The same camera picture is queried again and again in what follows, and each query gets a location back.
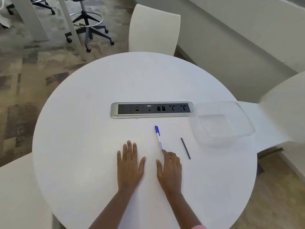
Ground black office stool with footring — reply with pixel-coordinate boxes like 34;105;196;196
63;0;115;53

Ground silver table power socket panel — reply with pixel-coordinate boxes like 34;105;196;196
110;101;196;119

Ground dark grey pencil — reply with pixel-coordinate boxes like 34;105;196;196
180;137;191;160

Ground person's right hand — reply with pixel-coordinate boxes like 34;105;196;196
156;151;183;195

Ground person's left hand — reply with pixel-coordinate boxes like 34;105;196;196
117;140;146;192

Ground person's right forearm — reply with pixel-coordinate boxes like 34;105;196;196
164;191;203;229

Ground black office chair base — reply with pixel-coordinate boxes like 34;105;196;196
6;0;56;15

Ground person's left forearm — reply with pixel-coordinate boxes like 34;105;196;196
88;188;136;229

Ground white chair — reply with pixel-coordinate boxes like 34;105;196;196
237;71;305;170
128;4;181;57
0;152;53;229

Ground clear plastic container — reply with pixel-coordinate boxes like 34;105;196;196
189;101;256;146

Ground white desk leg panel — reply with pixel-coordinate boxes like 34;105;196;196
57;0;88;62
14;0;51;42

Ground white pen with blue cap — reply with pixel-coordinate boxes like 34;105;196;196
155;125;164;157

